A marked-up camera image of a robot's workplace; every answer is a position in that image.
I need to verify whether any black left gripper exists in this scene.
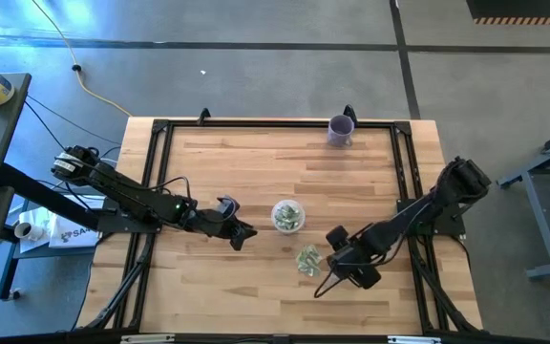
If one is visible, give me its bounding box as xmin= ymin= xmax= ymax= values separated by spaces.
xmin=189 ymin=203 xmax=259 ymax=251

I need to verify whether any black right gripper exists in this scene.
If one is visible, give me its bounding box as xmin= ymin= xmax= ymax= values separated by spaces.
xmin=326 ymin=225 xmax=374 ymax=276

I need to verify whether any clear plastic cup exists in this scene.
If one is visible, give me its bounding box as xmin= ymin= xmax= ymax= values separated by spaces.
xmin=270 ymin=199 xmax=307 ymax=234

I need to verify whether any lavender faceted mug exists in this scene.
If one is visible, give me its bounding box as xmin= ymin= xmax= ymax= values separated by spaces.
xmin=327 ymin=114 xmax=355 ymax=148

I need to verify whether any white printed paper bag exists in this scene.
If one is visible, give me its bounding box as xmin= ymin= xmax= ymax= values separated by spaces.
xmin=48 ymin=209 xmax=102 ymax=249

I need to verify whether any black diagonal stand bar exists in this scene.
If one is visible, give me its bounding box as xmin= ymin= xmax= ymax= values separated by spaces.
xmin=0 ymin=161 xmax=118 ymax=230

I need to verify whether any blue metal leg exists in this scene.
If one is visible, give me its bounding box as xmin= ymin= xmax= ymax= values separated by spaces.
xmin=0 ymin=243 xmax=23 ymax=302

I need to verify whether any black hazard-striped floor mat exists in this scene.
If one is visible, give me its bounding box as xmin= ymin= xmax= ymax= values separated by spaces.
xmin=465 ymin=0 xmax=550 ymax=26

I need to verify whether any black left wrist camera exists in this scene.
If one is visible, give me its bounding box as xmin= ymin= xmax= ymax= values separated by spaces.
xmin=215 ymin=194 xmax=242 ymax=222

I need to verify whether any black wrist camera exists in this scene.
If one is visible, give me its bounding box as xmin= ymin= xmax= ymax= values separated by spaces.
xmin=349 ymin=265 xmax=383 ymax=290
xmin=215 ymin=194 xmax=242 ymax=222

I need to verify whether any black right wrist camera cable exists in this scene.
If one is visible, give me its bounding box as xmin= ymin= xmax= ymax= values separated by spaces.
xmin=312 ymin=267 xmax=352 ymax=300

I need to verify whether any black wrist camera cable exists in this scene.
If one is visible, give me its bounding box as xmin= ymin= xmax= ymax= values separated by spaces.
xmin=312 ymin=267 xmax=352 ymax=300
xmin=148 ymin=175 xmax=195 ymax=202

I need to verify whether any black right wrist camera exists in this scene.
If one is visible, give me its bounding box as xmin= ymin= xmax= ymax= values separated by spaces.
xmin=349 ymin=265 xmax=383 ymax=290

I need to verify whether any black left wrist camera cable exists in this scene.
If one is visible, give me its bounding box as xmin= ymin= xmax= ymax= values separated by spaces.
xmin=148 ymin=175 xmax=195 ymax=202

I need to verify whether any silver metal bracket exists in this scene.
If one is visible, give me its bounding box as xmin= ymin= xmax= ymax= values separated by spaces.
xmin=120 ymin=333 xmax=176 ymax=344
xmin=388 ymin=334 xmax=443 ymax=344

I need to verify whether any grey metal cart frame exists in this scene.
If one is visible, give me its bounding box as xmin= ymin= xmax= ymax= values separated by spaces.
xmin=497 ymin=121 xmax=550 ymax=281

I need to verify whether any black floor cable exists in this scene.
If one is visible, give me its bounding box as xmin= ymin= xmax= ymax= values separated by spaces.
xmin=22 ymin=94 xmax=123 ymax=171

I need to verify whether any yellow floor cable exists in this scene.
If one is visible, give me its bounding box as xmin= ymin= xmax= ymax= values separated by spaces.
xmin=30 ymin=0 xmax=133 ymax=118

